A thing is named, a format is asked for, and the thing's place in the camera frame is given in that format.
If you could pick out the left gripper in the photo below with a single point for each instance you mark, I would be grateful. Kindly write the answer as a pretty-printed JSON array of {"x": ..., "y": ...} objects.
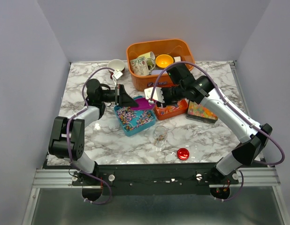
[{"x": 122, "y": 98}]

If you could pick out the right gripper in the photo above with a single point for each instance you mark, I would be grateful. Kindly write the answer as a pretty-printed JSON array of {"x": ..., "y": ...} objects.
[{"x": 163, "y": 90}]

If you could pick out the orange candy tray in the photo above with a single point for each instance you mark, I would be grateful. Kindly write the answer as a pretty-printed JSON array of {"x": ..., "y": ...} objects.
[{"x": 171, "y": 111}]

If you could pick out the purple plastic scoop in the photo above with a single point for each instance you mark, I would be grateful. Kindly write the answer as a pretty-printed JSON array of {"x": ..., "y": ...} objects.
[{"x": 143, "y": 104}]

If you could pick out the teal candy tray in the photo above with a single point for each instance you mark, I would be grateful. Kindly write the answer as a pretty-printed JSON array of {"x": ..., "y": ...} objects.
[{"x": 133, "y": 122}]

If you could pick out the gold tin candy tray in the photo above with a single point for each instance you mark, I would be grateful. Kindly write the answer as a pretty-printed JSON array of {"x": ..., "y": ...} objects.
[{"x": 199, "y": 113}]

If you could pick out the clear plastic jar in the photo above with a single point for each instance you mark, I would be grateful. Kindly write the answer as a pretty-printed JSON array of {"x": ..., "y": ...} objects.
[{"x": 159, "y": 138}]

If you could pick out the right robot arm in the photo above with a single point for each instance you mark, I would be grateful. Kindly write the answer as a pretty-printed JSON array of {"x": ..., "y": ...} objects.
[{"x": 204, "y": 91}]

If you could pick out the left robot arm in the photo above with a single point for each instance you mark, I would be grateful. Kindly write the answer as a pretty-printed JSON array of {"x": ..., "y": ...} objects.
[{"x": 68, "y": 133}]

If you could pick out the lavender cup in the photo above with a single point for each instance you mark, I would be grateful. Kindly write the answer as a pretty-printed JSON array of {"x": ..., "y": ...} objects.
[{"x": 157, "y": 72}]

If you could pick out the orange black bowl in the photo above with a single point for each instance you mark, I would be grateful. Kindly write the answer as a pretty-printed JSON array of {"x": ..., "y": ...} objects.
[{"x": 164, "y": 60}]

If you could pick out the maroon white cup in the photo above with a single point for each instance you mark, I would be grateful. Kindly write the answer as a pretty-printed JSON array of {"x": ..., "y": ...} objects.
[{"x": 115, "y": 64}]

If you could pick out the floral patterned mug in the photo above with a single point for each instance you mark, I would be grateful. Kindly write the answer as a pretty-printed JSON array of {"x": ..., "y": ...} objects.
[{"x": 144, "y": 64}]

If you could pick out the red jar lid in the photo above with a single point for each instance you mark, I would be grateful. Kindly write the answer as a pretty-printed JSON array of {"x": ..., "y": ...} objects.
[{"x": 183, "y": 154}]

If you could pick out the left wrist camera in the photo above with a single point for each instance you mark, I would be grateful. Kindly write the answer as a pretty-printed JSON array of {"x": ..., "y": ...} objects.
[{"x": 117, "y": 74}]

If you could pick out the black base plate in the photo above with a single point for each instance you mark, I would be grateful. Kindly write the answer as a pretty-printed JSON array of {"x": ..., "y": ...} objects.
[{"x": 155, "y": 179}]

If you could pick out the aluminium rail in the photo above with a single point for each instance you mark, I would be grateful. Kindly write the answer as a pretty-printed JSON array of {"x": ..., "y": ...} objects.
[{"x": 60, "y": 178}]

